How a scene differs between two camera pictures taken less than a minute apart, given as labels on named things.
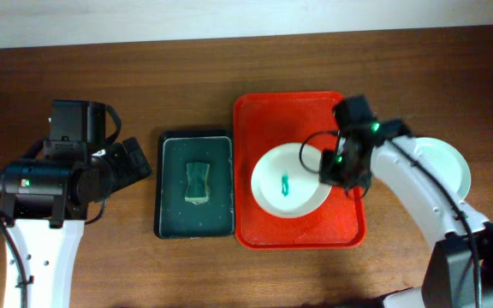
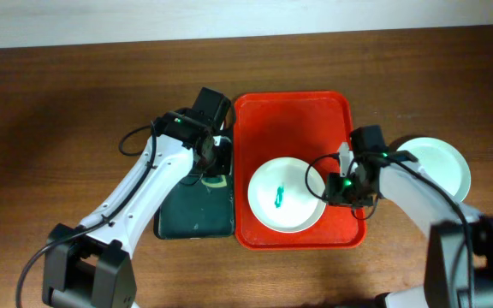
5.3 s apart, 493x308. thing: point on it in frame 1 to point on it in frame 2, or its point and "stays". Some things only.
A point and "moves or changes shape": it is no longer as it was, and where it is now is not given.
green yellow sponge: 198,190 to 215,181
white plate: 286,180 moves or changes shape
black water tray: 177,217 stays
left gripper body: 123,166 to 221,163
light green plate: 448,160 stays
